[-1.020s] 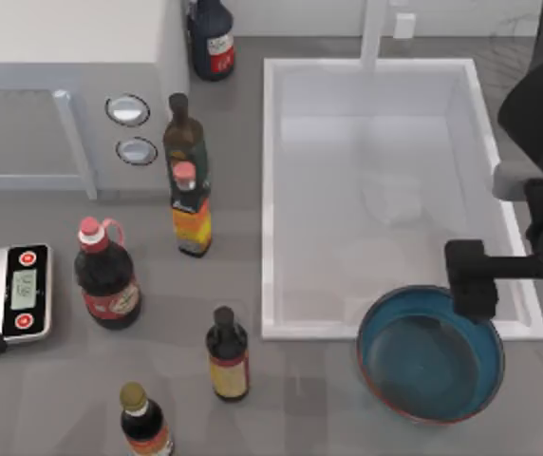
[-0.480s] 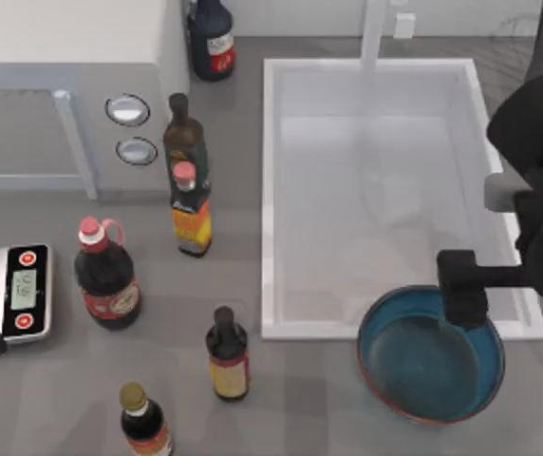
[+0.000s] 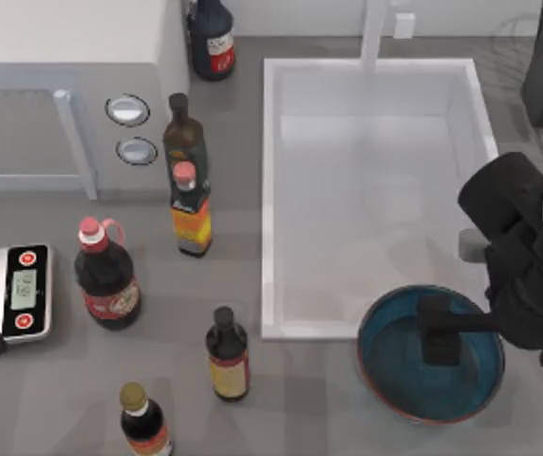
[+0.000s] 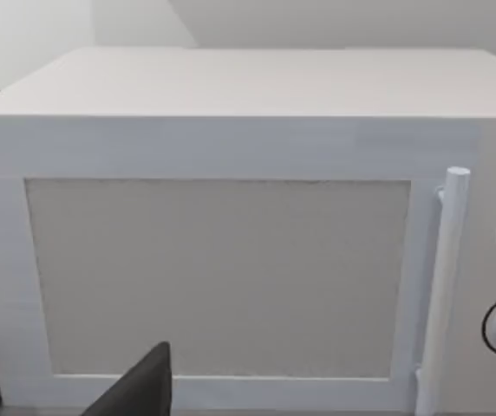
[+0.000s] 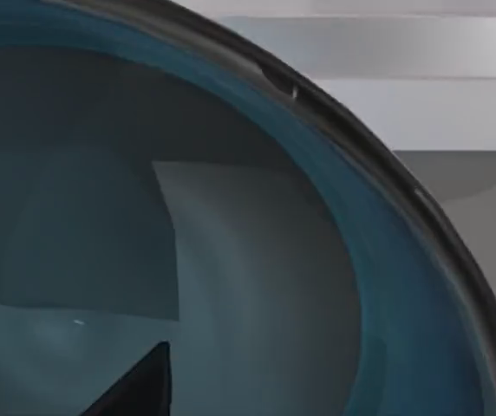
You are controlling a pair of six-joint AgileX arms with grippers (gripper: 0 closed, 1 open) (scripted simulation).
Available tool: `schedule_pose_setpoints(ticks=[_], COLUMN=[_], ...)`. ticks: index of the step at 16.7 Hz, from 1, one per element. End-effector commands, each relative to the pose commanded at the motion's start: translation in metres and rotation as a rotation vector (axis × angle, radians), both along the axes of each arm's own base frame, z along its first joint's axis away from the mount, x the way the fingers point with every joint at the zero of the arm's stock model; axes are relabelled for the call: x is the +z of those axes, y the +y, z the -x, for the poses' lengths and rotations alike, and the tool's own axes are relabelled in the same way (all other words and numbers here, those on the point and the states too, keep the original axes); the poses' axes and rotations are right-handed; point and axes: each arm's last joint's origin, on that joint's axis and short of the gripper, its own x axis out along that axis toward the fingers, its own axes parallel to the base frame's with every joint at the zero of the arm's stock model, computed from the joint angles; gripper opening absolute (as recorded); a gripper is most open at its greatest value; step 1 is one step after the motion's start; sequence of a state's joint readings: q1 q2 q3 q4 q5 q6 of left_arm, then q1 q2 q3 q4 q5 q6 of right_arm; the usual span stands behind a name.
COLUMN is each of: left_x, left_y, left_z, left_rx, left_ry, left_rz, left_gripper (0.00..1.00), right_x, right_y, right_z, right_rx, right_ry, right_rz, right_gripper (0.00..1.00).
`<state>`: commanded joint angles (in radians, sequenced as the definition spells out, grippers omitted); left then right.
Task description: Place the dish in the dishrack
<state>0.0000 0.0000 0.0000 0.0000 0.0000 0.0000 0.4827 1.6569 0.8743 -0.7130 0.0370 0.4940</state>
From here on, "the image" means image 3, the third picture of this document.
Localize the pale microwave door handle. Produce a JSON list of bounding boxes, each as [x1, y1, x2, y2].
[[53, 88, 99, 201]]

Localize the brown bottle black cap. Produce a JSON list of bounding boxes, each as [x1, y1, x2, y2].
[[162, 92, 207, 192]]

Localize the white tall tap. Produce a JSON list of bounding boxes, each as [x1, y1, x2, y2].
[[360, 0, 395, 73]]

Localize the white wall socket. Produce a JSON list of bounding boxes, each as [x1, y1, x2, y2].
[[393, 12, 416, 40]]

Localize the orange label bottle red cap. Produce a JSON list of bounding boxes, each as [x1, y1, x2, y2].
[[170, 161, 214, 259]]

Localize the white sink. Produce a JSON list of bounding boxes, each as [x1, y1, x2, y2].
[[259, 57, 500, 341]]

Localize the dark bottle red white label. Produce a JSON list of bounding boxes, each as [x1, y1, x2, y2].
[[186, 0, 236, 82]]

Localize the silver kitchen scale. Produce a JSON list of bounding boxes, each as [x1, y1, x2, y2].
[[0, 242, 55, 345]]

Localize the dark bottle gold cap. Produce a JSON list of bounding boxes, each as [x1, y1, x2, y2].
[[118, 381, 176, 456]]

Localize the blue bowl red rim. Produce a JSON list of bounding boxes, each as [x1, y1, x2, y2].
[[357, 284, 507, 426]]

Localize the large dark bottle pink handle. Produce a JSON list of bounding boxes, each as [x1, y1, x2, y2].
[[72, 216, 142, 331]]

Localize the dark bottle yellow label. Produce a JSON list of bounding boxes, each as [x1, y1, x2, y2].
[[205, 305, 252, 403]]

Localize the silver microwave knob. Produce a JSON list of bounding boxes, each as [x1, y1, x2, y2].
[[115, 136, 159, 166], [104, 93, 151, 127]]

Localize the pale microwave oven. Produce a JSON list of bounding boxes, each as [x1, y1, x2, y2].
[[0, 0, 193, 201]]

